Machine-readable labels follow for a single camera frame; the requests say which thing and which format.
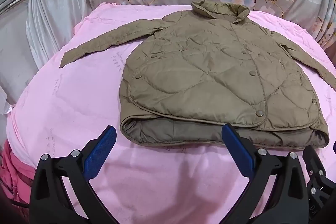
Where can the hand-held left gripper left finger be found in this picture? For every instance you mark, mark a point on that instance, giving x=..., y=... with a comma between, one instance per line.
x=101, y=150

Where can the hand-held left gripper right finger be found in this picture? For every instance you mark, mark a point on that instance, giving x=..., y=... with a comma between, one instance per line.
x=237, y=149

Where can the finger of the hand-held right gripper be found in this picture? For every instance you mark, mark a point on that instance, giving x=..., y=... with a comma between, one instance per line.
x=319, y=174

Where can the olive quilted jacket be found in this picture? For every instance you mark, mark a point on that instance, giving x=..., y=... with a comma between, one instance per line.
x=204, y=77

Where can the pink blanket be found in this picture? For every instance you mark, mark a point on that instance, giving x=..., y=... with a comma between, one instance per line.
x=78, y=98

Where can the dark pink cloth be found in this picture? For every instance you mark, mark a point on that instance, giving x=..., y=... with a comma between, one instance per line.
x=15, y=174

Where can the white satin curtain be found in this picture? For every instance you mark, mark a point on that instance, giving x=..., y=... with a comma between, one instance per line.
x=52, y=22

